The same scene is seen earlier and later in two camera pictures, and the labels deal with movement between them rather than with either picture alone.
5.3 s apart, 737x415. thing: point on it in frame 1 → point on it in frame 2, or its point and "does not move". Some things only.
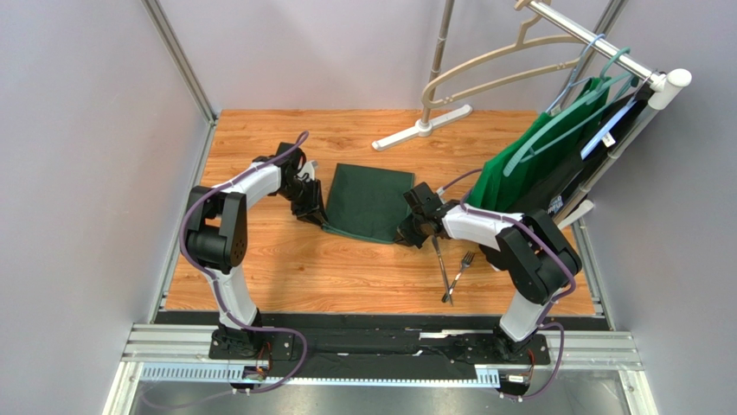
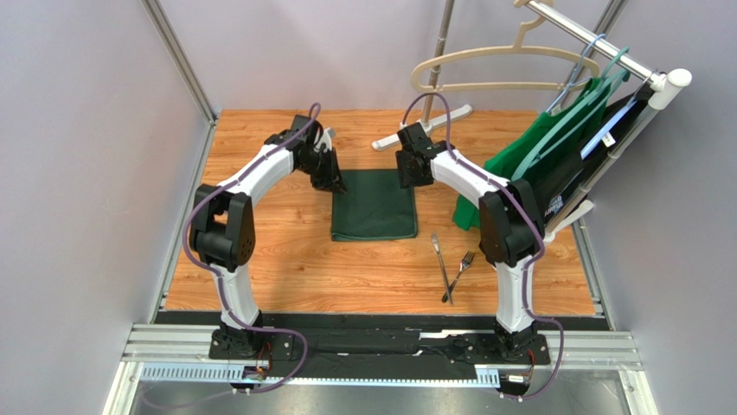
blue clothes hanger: x=571 y=82 does not move
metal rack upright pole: x=438 y=54 does not move
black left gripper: x=310 y=210 → x=332 y=180
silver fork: x=464 y=264 does not move
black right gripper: x=412 y=226 → x=415 y=170
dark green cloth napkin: x=368 y=202 does not move
